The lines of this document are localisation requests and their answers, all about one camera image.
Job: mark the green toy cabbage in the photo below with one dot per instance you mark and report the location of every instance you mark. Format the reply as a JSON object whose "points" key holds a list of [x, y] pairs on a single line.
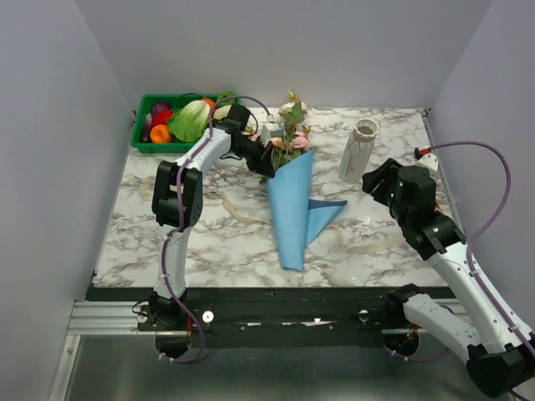
{"points": [[189, 123]]}

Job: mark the purple onion toy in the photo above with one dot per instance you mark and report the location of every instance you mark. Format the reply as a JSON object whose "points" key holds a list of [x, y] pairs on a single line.
{"points": [[159, 107]]}

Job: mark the pink rose stem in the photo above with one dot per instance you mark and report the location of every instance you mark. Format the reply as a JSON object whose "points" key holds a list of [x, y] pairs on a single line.
{"points": [[280, 147], [300, 139]]}

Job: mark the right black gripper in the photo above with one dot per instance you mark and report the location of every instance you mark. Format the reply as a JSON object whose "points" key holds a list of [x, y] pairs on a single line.
{"points": [[371, 179]]}

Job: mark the white ribbed vase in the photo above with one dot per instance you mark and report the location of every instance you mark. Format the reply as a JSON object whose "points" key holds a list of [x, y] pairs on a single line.
{"points": [[358, 149]]}

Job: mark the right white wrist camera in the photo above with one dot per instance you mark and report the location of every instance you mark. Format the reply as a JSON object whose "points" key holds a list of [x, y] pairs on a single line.
{"points": [[426, 159]]}

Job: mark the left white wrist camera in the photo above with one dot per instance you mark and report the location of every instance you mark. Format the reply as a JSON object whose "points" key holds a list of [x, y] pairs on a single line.
{"points": [[271, 130]]}

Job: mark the blue wrapping paper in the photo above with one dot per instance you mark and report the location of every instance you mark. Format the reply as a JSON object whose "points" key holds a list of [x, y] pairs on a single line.
{"points": [[297, 218]]}

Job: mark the orange toy carrot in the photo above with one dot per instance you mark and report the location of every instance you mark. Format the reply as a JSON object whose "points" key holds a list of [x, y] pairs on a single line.
{"points": [[160, 134]]}

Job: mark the green bell pepper toy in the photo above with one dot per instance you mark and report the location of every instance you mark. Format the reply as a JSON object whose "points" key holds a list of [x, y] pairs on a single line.
{"points": [[226, 98]]}

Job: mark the red tomato toy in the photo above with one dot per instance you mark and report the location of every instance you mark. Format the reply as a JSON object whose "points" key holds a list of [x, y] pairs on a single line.
{"points": [[161, 118]]}

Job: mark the purple eggplant toy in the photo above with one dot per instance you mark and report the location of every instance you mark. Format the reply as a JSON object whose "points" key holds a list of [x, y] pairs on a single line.
{"points": [[145, 132]]}

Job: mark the white radish toy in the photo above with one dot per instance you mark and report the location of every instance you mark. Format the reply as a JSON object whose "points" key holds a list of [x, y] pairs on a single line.
{"points": [[221, 112]]}

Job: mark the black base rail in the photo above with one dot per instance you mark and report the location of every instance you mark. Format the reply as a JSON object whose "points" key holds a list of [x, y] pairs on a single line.
{"points": [[262, 317]]}

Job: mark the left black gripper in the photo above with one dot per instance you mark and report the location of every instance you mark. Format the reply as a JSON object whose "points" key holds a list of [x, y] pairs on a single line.
{"points": [[262, 163]]}

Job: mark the cream rose stem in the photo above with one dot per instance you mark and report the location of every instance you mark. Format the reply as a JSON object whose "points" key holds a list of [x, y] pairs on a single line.
{"points": [[294, 111]]}

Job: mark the green plastic basket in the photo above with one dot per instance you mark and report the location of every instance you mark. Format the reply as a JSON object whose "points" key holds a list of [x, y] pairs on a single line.
{"points": [[177, 102]]}

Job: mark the cream ribbon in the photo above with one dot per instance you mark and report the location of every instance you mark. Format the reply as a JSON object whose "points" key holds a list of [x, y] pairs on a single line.
{"points": [[364, 249]]}

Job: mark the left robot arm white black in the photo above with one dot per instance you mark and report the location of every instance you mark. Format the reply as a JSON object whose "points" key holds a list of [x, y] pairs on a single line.
{"points": [[178, 201]]}

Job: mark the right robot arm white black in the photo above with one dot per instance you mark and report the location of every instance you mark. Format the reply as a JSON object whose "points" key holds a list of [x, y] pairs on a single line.
{"points": [[496, 345]]}

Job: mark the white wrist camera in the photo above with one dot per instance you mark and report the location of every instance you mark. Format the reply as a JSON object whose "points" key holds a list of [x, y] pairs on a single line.
{"points": [[426, 159], [271, 130]]}

